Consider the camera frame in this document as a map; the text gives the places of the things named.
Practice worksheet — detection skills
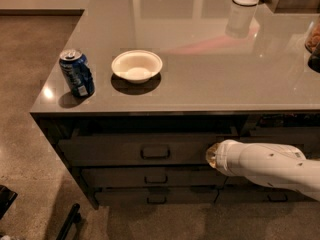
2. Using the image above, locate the grey top drawer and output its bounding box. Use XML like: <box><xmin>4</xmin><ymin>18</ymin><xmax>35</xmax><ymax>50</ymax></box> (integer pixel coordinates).
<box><xmin>58</xmin><ymin>127</ymin><xmax>237</xmax><ymax>167</ymax></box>

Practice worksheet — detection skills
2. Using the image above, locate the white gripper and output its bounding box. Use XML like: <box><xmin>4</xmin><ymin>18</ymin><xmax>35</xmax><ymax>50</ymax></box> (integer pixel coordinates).
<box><xmin>206</xmin><ymin>140</ymin><xmax>249</xmax><ymax>177</ymax></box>

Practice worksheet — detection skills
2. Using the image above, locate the grey bottom drawer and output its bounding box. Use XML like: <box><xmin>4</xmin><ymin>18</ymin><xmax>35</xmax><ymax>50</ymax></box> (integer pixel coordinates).
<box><xmin>95</xmin><ymin>186</ymin><xmax>219</xmax><ymax>206</ymax></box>

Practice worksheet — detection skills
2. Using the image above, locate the white paper bowl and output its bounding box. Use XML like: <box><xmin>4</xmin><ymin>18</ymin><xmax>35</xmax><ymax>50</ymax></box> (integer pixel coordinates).
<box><xmin>111</xmin><ymin>50</ymin><xmax>163</xmax><ymax>84</ymax></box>

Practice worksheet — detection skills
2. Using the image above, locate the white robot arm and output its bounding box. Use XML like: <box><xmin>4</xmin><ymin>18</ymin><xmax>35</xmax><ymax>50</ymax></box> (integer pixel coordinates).
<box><xmin>206</xmin><ymin>140</ymin><xmax>320</xmax><ymax>201</ymax></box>

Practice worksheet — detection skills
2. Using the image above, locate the blue soda can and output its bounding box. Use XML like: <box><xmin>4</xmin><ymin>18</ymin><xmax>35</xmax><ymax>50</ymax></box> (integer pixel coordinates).
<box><xmin>59</xmin><ymin>49</ymin><xmax>95</xmax><ymax>98</ymax></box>

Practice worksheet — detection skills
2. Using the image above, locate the dark round object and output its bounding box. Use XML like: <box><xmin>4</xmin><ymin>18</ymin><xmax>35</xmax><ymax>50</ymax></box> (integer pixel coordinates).
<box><xmin>308</xmin><ymin>43</ymin><xmax>320</xmax><ymax>73</ymax></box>

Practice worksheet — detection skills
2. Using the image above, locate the grey middle drawer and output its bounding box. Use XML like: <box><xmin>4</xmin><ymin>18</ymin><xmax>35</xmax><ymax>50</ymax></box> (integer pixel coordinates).
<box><xmin>81</xmin><ymin>166</ymin><xmax>226</xmax><ymax>188</ymax></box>

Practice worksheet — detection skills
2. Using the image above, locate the grey counter cabinet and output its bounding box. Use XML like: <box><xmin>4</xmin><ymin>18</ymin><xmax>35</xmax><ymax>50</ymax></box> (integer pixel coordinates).
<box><xmin>31</xmin><ymin>0</ymin><xmax>320</xmax><ymax>207</ymax></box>

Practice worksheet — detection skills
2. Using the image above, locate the black object bottom left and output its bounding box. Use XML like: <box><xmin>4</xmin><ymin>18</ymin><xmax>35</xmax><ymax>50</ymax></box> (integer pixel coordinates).
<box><xmin>0</xmin><ymin>185</ymin><xmax>18</xmax><ymax>219</ymax></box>

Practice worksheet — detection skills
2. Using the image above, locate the black bar on floor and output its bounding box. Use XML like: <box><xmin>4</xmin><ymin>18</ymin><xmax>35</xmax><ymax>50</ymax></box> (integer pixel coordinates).
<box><xmin>56</xmin><ymin>203</ymin><xmax>82</xmax><ymax>240</ymax></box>

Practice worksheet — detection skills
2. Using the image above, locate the silver top drawer handle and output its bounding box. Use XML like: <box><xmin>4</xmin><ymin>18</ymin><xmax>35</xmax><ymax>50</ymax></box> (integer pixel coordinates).
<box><xmin>140</xmin><ymin>145</ymin><xmax>170</xmax><ymax>160</ymax></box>

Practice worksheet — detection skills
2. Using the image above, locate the grey drawer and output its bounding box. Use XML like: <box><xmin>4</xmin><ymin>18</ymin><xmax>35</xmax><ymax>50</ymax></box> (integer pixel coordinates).
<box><xmin>58</xmin><ymin>127</ymin><xmax>237</xmax><ymax>167</ymax></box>
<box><xmin>81</xmin><ymin>166</ymin><xmax>226</xmax><ymax>188</ymax></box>
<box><xmin>95</xmin><ymin>186</ymin><xmax>219</xmax><ymax>206</ymax></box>

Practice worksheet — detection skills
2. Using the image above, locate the snack bag on counter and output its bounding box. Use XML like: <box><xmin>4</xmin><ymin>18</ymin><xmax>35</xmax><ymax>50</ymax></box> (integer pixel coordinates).
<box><xmin>305</xmin><ymin>22</ymin><xmax>320</xmax><ymax>53</ymax></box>

